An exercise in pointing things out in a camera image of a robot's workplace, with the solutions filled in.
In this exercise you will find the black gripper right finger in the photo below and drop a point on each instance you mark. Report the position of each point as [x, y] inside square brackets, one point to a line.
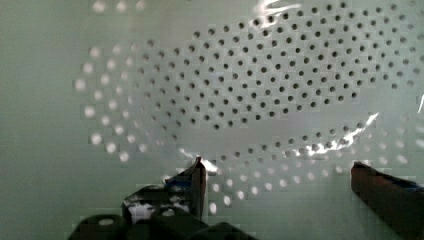
[396, 201]

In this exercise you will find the green oval plastic strainer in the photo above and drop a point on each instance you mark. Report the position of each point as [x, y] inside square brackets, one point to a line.
[278, 98]

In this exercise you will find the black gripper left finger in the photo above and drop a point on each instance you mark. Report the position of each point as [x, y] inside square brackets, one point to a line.
[185, 191]

